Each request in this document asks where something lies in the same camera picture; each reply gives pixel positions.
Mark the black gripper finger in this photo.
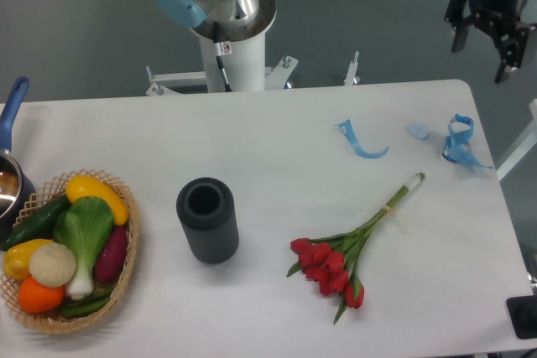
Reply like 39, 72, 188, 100
493, 22, 531, 84
444, 0, 472, 53

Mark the tangled blue ribbon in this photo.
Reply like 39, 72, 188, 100
441, 114, 493, 169

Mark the light blue round cap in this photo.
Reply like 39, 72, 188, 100
407, 123, 430, 140

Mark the blue ribbon strip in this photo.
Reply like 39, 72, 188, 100
335, 119, 389, 159

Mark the black device at table edge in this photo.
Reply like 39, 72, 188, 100
506, 295, 536, 340

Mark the red tulip bouquet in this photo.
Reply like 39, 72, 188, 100
286, 173, 425, 324

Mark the dark grey ribbed vase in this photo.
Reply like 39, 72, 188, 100
175, 177, 239, 264

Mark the purple sweet potato toy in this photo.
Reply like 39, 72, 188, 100
94, 226, 128, 283

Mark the green bok choy toy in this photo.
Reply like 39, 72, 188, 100
53, 196, 114, 300

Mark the woven wicker basket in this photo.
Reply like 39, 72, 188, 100
1, 169, 140, 335

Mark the green cucumber toy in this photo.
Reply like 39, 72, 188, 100
1, 195, 71, 252

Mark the cream garlic bun toy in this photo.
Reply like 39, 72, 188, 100
29, 242, 76, 288

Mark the green pea pod toy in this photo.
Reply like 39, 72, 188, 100
60, 288, 112, 319

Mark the yellow bell pepper toy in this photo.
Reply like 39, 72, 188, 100
3, 239, 53, 281

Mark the orange fruit toy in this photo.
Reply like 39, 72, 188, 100
18, 278, 65, 314

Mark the white frame leg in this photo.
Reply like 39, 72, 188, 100
496, 99, 536, 181

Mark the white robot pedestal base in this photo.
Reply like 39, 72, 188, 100
144, 29, 362, 97

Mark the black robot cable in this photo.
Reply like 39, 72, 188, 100
211, 21, 233, 93

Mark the blue-handled saucepan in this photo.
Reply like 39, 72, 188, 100
1, 76, 35, 241

